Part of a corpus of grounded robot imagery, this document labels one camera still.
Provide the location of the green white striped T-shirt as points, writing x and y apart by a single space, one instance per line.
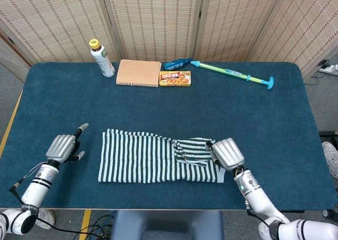
132 158

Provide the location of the white drink bottle yellow cap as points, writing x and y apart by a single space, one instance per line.
104 63

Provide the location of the white shoe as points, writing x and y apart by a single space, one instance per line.
330 155

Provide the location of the woven bamboo folding screen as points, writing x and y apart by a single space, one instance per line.
158 21

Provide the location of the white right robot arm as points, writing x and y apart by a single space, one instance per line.
256 197

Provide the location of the black equipment stand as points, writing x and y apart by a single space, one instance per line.
328 135

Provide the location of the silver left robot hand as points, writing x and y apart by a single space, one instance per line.
60 147

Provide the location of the blue tube bottle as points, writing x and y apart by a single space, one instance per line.
173 64

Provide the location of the yellow curry box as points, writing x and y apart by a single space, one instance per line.
174 79

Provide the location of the white power strip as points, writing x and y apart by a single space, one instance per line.
331 69

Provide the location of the green blue water pump toy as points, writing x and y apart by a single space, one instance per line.
224 71

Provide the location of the blue table cover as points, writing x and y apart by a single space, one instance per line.
171 110

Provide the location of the orange spiral notebook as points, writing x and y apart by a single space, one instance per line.
137 72

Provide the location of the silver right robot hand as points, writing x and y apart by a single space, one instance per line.
228 154

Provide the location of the blue chair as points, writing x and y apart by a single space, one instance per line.
166 224

